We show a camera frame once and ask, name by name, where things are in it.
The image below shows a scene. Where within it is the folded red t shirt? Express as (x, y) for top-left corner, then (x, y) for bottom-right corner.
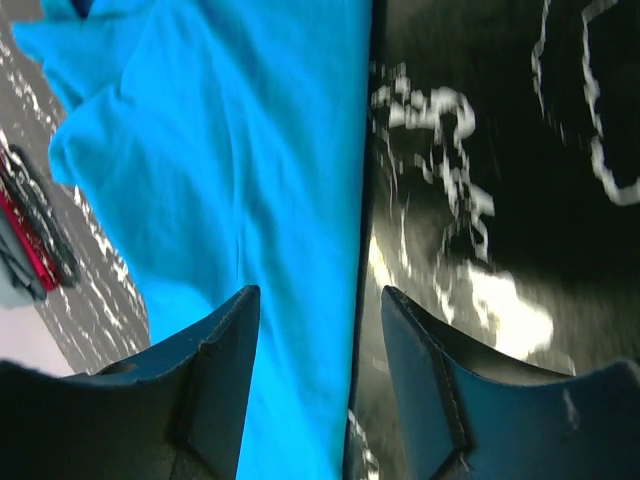
(1, 150), (60, 298)

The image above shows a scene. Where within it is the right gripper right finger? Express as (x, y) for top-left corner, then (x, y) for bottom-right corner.
(381, 287), (639, 479)

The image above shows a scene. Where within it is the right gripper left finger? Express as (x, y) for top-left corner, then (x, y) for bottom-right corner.
(1, 286), (260, 479)

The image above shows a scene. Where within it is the folded grey t shirt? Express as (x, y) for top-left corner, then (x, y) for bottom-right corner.
(1, 230), (47, 309)

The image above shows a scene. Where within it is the bright blue t shirt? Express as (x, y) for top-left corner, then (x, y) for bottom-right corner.
(13, 1), (372, 479)

